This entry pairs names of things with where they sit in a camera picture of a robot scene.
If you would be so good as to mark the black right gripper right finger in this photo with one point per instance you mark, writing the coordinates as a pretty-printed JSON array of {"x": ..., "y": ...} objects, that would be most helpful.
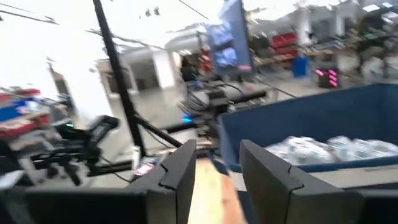
[{"x": 295, "y": 202}]

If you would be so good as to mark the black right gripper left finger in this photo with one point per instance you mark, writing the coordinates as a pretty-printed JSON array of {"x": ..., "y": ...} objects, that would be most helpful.
[{"x": 109, "y": 205}]

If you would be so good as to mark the grey striped patterned gown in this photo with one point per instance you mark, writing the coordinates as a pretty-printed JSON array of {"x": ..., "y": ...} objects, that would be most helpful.
[{"x": 311, "y": 151}]

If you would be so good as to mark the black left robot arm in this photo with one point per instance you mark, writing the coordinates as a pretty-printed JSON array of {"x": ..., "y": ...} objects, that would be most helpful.
[{"x": 99, "y": 130}]

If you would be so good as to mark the navy white striped fabric basket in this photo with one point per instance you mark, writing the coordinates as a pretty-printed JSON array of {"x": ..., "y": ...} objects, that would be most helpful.
[{"x": 295, "y": 118}]

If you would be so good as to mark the blue storage bin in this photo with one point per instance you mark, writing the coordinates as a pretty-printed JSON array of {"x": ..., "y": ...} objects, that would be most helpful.
[{"x": 300, "y": 66}]

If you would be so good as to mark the person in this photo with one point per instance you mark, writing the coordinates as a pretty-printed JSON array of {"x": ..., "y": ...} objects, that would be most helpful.
[{"x": 189, "y": 70}]

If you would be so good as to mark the red storage bins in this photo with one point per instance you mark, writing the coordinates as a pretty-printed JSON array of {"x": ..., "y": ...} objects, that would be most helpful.
[{"x": 284, "y": 43}]

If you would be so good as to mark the blue-screen computer monitor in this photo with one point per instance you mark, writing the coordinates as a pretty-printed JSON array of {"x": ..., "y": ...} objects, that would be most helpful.
[{"x": 231, "y": 40}]

